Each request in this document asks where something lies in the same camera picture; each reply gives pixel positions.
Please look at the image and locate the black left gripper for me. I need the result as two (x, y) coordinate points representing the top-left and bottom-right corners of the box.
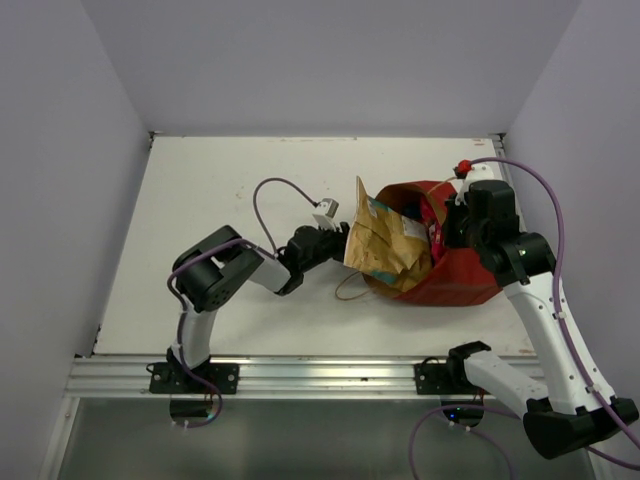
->
(301, 218), (373, 273)

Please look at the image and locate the pink chips bag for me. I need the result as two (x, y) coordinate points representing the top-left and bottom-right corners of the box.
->
(420, 197), (446, 264)

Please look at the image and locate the red brown paper bag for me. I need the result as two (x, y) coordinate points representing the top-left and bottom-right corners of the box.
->
(359, 179), (500, 307)

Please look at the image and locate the tan kraft snack bag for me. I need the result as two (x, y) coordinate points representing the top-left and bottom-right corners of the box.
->
(343, 178), (433, 293)

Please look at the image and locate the blue snack bag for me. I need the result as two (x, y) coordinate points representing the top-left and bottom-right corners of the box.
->
(401, 201), (422, 221)

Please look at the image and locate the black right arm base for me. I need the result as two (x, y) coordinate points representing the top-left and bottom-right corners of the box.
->
(413, 357), (469, 395)

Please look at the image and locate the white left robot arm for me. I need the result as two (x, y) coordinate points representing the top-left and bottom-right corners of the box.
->
(167, 222), (350, 393)

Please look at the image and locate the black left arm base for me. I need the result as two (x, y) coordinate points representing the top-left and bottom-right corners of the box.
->
(146, 362), (240, 395)

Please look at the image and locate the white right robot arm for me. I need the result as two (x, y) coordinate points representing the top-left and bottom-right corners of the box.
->
(443, 180), (639, 459)

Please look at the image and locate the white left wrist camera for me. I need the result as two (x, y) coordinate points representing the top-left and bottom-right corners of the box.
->
(312, 198), (339, 231)

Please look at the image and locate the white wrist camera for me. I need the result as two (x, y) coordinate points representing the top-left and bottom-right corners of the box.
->
(312, 198), (339, 231)
(454, 160), (496, 196)

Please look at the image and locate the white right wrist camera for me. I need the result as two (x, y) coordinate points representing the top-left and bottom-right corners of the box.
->
(454, 160), (496, 196)

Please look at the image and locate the aluminium mounting rail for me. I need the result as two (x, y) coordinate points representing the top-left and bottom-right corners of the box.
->
(64, 355), (427, 400)

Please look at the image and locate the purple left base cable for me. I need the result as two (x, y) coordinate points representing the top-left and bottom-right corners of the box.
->
(169, 379), (224, 430)

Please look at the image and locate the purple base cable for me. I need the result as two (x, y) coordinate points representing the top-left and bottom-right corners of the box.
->
(169, 379), (224, 430)
(408, 404), (521, 480)

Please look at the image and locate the metal table corner bracket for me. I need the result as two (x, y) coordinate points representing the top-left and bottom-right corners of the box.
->
(148, 131), (160, 149)

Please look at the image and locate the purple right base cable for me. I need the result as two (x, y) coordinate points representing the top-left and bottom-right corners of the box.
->
(408, 404), (521, 480)

